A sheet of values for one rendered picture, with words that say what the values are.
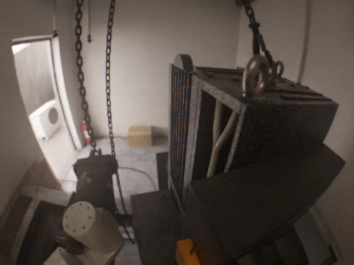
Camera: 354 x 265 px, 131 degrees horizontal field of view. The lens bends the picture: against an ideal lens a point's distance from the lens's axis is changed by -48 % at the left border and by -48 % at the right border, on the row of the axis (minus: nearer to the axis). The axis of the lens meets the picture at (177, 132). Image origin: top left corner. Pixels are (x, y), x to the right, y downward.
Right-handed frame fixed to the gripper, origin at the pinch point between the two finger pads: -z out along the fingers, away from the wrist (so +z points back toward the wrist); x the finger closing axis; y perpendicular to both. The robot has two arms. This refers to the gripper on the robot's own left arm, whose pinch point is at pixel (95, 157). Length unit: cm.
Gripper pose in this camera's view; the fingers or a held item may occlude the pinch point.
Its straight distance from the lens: 46.2
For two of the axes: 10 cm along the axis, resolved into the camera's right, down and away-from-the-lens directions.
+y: -0.5, 8.7, 4.9
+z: 3.8, 4.8, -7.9
